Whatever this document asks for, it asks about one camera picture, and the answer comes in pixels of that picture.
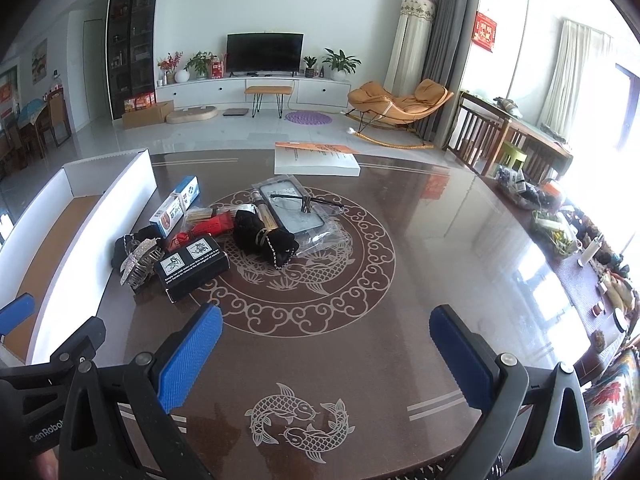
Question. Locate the orange rocking chair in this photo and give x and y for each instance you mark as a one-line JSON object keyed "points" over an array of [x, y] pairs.
{"points": [[400, 102]]}

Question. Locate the bushy potted plant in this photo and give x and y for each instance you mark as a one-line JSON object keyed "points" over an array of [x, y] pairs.
{"points": [[200, 62]]}

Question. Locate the brown cardboard box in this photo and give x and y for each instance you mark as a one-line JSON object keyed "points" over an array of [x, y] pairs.
{"points": [[147, 116]]}

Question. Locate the red gift box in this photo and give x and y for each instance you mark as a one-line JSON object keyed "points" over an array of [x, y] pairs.
{"points": [[216, 68]]}

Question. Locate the white sheer curtain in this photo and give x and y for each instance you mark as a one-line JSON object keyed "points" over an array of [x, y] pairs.
{"points": [[570, 75]]}

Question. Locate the floral cloth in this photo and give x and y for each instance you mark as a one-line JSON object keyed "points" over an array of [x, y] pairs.
{"points": [[615, 410]]}

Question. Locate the purple round mat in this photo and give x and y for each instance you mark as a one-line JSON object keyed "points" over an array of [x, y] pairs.
{"points": [[307, 118]]}

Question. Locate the wooden side table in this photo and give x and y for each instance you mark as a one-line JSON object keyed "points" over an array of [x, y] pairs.
{"points": [[530, 127]]}

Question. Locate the flat white box right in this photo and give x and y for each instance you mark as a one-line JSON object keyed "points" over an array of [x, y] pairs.
{"points": [[315, 162]]}

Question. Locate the phone case in plastic bag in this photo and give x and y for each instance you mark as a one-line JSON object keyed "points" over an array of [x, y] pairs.
{"points": [[300, 217]]}

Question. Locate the silver hair claw clip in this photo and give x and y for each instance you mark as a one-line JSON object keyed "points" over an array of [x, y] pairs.
{"points": [[137, 262]]}

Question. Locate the gold tube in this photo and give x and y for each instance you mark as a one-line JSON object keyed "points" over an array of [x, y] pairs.
{"points": [[265, 210]]}

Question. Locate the wooden dining chair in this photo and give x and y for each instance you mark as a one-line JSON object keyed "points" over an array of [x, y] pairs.
{"points": [[55, 115]]}

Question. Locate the grey curtain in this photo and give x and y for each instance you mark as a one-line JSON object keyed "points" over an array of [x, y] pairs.
{"points": [[450, 35]]}

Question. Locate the red wall decoration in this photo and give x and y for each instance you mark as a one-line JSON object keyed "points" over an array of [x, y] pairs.
{"points": [[484, 30]]}

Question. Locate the white cardboard box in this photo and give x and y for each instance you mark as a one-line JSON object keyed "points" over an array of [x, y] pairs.
{"points": [[130, 180]]}

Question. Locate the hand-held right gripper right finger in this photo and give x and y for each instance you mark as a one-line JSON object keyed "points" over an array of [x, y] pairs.
{"points": [[462, 360]]}

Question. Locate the colourful printed boxes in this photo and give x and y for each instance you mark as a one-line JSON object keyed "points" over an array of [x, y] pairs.
{"points": [[140, 102]]}

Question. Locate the wooden bench with black legs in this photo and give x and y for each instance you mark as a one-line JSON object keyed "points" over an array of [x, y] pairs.
{"points": [[267, 90]]}

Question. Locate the blue and white carton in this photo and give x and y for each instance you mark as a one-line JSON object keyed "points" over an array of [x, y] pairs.
{"points": [[175, 207]]}

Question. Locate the black television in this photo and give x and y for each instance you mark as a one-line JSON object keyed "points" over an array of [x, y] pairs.
{"points": [[265, 52]]}

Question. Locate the white television cabinet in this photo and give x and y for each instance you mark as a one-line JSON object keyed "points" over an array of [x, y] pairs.
{"points": [[200, 92]]}

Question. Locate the black printed box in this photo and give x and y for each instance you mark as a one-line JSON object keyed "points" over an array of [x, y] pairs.
{"points": [[195, 270]]}

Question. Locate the red flowers in vase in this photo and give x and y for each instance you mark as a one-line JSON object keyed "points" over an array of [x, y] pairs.
{"points": [[169, 66]]}

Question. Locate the red packet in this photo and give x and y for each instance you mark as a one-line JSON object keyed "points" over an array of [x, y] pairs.
{"points": [[215, 224]]}

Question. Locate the beige floor cushion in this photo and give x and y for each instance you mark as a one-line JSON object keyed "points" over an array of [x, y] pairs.
{"points": [[190, 115]]}

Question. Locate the large-leaf potted plant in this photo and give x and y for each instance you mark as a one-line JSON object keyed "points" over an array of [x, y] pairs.
{"points": [[342, 62]]}

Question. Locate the standing air conditioner with cover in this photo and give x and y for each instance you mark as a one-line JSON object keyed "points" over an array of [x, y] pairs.
{"points": [[410, 45]]}

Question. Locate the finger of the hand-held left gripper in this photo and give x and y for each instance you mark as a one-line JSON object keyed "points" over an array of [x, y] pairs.
{"points": [[17, 310], [82, 337]]}

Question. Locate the clear bag of small things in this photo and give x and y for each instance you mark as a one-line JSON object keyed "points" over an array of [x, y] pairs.
{"points": [[525, 190]]}

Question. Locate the framed wall picture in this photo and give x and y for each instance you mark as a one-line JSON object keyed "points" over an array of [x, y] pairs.
{"points": [[40, 61]]}

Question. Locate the white round vase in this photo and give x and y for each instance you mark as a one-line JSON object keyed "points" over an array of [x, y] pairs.
{"points": [[182, 76]]}

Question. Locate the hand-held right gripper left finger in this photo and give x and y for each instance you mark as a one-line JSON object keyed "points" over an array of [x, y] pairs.
{"points": [[192, 355]]}

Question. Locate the thin black metal frame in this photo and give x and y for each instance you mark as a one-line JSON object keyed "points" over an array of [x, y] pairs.
{"points": [[305, 200]]}

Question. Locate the green plastic stool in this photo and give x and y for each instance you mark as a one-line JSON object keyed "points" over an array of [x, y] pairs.
{"points": [[512, 152]]}

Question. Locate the black glass cabinet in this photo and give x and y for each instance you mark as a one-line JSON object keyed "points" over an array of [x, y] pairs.
{"points": [[132, 40]]}

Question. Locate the bundle of wooden sticks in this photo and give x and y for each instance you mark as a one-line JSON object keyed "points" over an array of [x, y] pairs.
{"points": [[200, 215]]}

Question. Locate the dark floor scale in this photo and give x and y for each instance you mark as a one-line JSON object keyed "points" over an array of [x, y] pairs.
{"points": [[235, 111]]}

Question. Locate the white bottle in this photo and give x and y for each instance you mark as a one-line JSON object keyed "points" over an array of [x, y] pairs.
{"points": [[588, 252]]}

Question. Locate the small potted plant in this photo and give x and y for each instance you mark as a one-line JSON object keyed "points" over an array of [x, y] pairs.
{"points": [[310, 66]]}

